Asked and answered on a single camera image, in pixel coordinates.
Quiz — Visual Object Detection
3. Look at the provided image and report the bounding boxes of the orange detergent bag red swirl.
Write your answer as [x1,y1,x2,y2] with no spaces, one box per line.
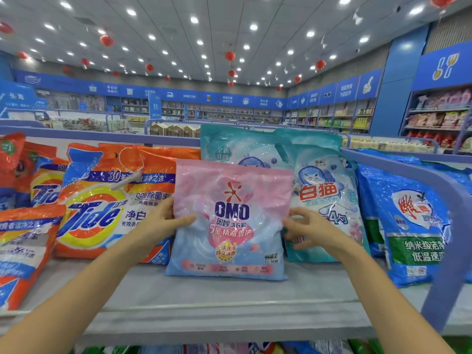
[0,132,59,211]

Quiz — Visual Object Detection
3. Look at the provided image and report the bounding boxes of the blue sign with utensil icons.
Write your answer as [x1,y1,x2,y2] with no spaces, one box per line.
[411,40,472,93]

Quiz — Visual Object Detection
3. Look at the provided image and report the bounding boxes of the blue wall sign band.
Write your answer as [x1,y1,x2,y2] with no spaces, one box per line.
[13,67,384,111]

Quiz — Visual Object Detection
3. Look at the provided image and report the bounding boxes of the blue aisle sign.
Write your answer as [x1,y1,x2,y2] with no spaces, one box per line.
[0,79,37,112]

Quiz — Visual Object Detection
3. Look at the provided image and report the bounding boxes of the small blue hanging sign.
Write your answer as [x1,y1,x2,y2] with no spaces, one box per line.
[149,94,163,121]

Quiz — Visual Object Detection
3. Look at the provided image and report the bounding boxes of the large orange detergent bag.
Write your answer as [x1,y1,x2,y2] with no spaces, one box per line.
[55,146,201,266]
[0,204,68,313]
[29,158,69,209]

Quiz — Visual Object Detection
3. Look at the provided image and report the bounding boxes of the row of green boxes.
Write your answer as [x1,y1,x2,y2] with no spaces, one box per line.
[149,123,202,139]

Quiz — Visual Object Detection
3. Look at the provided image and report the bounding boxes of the teal Baimao bag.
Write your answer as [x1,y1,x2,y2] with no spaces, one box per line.
[284,144,373,264]

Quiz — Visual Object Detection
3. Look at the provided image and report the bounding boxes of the row of pale bottles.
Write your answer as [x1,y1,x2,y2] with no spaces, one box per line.
[343,135,445,154]

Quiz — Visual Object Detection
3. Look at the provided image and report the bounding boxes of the person's right hand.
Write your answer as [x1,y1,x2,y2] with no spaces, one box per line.
[282,207,363,260]

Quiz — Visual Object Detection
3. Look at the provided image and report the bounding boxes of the ceiling spotlights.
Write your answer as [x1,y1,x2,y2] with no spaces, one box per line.
[40,0,429,78]

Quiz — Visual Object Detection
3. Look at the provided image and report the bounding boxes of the wall rack with pink goods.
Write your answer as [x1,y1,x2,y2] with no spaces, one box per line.
[402,85,472,152]

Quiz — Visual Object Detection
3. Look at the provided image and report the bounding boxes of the person's right forearm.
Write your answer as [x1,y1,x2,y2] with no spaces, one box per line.
[335,238,455,354]

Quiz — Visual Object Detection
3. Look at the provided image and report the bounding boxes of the far wall racks with goods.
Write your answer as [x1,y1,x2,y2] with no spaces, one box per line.
[37,92,377,134]

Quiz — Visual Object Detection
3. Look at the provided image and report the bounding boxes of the person's left forearm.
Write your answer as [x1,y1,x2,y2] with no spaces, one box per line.
[0,243,159,354]

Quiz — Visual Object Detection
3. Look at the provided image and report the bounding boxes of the grey shelf with blue frame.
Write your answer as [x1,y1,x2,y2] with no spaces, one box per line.
[0,125,472,354]

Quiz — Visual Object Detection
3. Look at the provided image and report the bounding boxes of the hanging red lanterns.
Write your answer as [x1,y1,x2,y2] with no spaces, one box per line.
[0,0,458,89]

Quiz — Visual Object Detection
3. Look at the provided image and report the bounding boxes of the pink purple detergent bag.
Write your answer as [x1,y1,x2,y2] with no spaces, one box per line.
[166,160,295,282]

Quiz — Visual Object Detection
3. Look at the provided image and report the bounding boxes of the person's left hand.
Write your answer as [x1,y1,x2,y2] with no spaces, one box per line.
[125,195,199,265]

